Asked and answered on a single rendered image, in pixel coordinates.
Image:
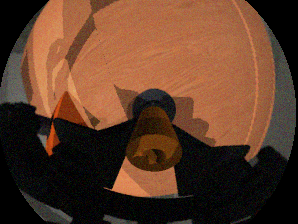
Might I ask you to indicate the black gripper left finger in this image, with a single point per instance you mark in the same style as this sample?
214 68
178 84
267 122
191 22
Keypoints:
106 146

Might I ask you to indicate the dark round pedestal with shaft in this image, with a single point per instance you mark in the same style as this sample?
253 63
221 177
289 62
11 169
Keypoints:
155 97

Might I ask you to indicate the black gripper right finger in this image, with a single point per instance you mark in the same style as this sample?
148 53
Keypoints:
199 160

